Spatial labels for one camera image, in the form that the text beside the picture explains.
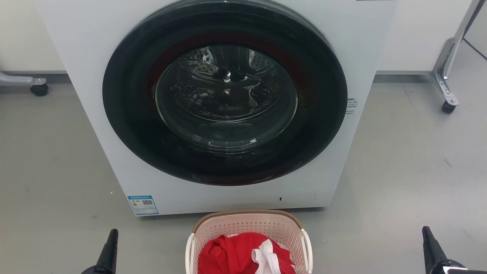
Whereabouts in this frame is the beige perforated laundry basket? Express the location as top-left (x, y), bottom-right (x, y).
top-left (185, 210), bottom-right (313, 274)

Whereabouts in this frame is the thin black floor cable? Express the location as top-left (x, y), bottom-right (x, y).
top-left (462, 38), bottom-right (487, 61)

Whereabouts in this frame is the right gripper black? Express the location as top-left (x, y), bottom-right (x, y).
top-left (422, 226), bottom-right (487, 274)

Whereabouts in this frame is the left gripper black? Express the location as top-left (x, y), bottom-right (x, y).
top-left (81, 229), bottom-right (119, 274)

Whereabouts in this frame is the blue energy label sticker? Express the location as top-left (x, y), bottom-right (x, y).
top-left (127, 195), bottom-right (159, 216)

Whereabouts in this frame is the white front-load washing machine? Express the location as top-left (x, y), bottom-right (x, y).
top-left (36, 0), bottom-right (398, 217)

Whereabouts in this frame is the round black washing machine door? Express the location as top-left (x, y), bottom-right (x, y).
top-left (102, 0), bottom-right (348, 186)

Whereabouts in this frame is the round white filter cover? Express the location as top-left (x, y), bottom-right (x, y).
top-left (277, 189), bottom-right (316, 207)

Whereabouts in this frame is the red garment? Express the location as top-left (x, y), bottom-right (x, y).
top-left (198, 233), bottom-right (296, 274)

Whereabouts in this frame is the white garment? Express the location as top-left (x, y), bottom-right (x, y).
top-left (251, 239), bottom-right (284, 274)

